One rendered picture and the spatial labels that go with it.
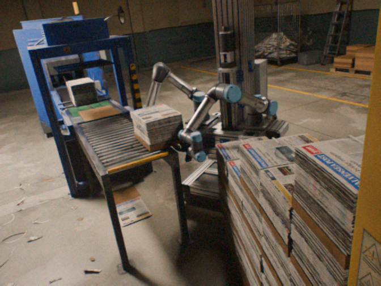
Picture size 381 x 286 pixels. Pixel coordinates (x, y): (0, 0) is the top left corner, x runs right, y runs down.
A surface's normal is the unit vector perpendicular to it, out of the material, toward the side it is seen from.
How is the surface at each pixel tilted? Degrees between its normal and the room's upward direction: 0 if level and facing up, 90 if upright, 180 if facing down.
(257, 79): 90
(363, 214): 90
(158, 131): 90
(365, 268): 90
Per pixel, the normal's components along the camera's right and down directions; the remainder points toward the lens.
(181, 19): 0.46, 0.29
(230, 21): -0.51, 0.38
